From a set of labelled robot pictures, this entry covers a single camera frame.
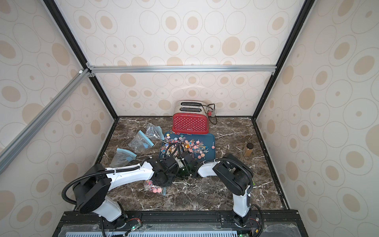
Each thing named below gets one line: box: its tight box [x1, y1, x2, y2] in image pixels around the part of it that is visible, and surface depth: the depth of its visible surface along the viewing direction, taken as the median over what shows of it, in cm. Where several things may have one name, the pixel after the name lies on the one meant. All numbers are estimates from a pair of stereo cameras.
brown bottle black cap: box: [243, 142, 254, 157], surface depth 94 cm
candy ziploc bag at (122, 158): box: [109, 148, 138, 168], surface depth 97 cm
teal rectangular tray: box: [158, 131, 216, 164], surface depth 105 cm
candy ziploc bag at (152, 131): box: [145, 122, 165, 141], surface depth 104 cm
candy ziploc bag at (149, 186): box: [144, 179, 163, 194], surface depth 83 cm
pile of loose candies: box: [160, 132, 216, 159], surface depth 102 cm
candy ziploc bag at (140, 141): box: [127, 129, 155, 153], surface depth 105 cm
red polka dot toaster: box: [171, 99, 209, 135], surface depth 104 cm
